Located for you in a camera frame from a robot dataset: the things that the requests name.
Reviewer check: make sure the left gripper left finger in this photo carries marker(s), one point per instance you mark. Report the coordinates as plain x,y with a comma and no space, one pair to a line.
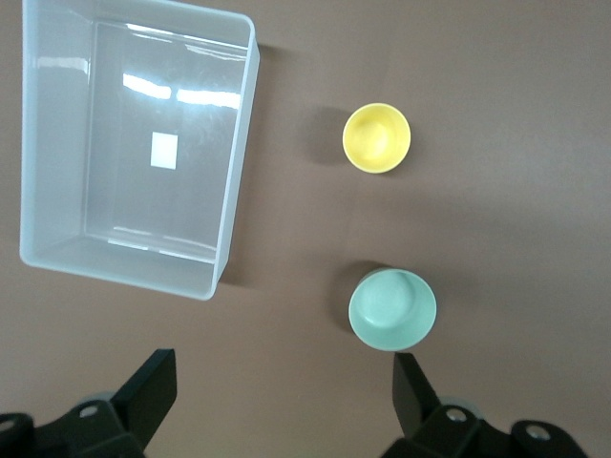
143,396

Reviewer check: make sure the brown table cover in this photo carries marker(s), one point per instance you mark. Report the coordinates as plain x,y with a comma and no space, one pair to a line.
477,214

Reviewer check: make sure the mint green bowl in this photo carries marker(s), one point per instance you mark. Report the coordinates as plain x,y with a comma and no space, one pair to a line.
389,310

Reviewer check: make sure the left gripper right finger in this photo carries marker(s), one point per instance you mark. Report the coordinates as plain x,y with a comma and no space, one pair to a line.
415,401

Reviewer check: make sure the white paper label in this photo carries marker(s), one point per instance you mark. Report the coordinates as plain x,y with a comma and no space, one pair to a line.
163,151

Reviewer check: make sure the clear plastic bin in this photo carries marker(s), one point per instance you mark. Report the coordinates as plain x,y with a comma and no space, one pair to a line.
57,143

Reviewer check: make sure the yellow cup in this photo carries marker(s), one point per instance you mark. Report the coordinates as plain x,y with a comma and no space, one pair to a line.
377,138

